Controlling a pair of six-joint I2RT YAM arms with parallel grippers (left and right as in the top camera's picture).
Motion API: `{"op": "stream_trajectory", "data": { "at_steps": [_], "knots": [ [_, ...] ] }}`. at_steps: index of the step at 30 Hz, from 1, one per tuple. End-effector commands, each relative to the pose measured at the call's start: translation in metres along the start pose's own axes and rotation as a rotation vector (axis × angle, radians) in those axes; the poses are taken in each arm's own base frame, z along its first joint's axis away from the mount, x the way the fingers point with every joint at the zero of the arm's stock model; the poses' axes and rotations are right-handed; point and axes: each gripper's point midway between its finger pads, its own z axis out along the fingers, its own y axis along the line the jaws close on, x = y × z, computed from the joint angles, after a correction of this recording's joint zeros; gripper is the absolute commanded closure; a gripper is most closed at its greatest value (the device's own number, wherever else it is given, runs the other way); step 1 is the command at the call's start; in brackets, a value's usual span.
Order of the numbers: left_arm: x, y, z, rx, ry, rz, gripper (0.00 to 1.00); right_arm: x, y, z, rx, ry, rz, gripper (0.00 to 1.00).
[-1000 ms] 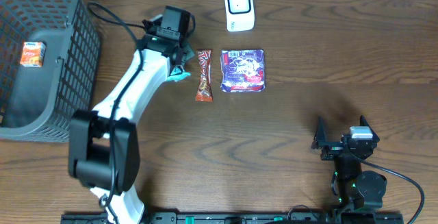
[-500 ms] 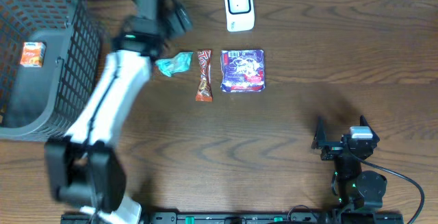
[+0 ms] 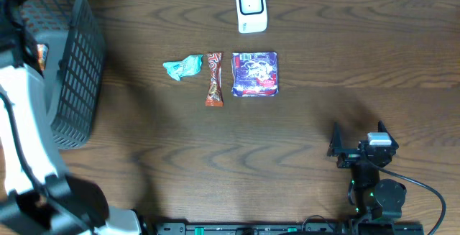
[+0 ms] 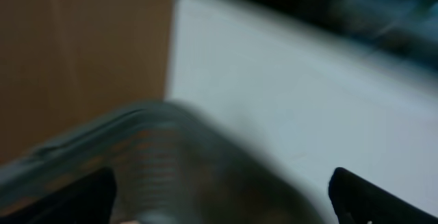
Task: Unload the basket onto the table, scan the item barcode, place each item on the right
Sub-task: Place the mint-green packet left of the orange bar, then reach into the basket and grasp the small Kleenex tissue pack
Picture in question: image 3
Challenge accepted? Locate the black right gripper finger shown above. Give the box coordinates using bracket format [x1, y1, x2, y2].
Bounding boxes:
[326, 122, 346, 157]
[377, 121, 399, 149]

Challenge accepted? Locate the purple Carefree pad pack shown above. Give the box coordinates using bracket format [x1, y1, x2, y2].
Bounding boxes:
[231, 52, 279, 97]

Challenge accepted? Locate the red Toto snack wrapper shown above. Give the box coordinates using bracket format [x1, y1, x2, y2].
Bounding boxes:
[205, 52, 224, 107]

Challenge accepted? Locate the mint green packet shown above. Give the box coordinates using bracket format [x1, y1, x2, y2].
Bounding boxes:
[162, 55, 203, 81]

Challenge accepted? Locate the orange Kleenex tissue pack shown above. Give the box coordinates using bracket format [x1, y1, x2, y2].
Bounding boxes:
[37, 44, 49, 71]

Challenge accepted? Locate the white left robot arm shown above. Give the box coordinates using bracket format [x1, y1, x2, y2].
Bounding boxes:
[1, 0, 147, 234]

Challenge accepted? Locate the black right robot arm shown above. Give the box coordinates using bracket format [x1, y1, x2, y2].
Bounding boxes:
[327, 121, 407, 221]

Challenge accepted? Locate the dark grey plastic basket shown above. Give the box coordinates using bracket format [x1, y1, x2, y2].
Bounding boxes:
[21, 0, 106, 149]

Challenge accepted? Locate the black cable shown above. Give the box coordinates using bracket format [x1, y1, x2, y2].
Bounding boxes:
[362, 152, 447, 235]

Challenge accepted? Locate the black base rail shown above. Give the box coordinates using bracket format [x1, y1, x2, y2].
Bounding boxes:
[142, 221, 424, 235]

